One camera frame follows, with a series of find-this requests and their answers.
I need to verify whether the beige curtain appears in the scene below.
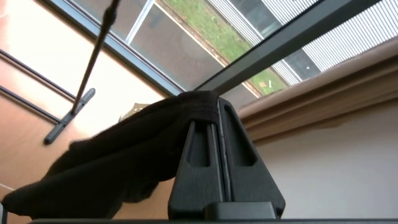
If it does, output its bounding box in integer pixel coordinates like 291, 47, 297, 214
238, 37, 398, 147

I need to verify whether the window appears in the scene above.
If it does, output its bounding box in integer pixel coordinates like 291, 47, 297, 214
40, 0, 398, 110

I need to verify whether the black clothes rack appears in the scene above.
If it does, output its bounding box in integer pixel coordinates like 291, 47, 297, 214
0, 0, 121, 146

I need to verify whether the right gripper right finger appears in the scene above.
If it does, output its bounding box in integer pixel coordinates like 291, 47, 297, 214
217, 96, 286, 218

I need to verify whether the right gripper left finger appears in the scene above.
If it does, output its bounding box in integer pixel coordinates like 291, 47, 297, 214
167, 121, 224, 219

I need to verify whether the white laundry basket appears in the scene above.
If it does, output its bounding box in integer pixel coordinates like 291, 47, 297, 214
118, 103, 150, 123

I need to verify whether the heap of clothes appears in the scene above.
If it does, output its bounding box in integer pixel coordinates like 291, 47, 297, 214
1, 90, 220, 220

